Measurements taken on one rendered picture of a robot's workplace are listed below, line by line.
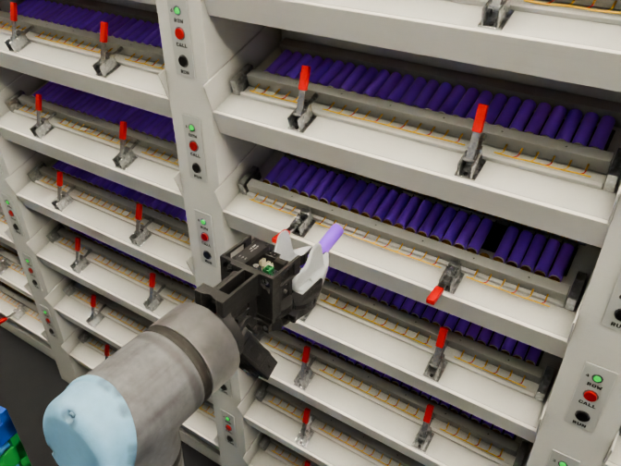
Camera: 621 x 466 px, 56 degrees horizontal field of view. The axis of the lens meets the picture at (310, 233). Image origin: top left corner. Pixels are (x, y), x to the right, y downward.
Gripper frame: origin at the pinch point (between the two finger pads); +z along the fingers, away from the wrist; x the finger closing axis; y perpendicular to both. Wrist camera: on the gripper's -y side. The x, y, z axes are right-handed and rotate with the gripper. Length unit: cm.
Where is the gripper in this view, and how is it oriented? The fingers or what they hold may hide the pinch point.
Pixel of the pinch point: (313, 260)
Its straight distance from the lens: 75.4
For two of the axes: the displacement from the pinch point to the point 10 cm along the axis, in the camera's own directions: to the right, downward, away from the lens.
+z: 5.4, -4.4, 7.2
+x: -8.4, -3.2, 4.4
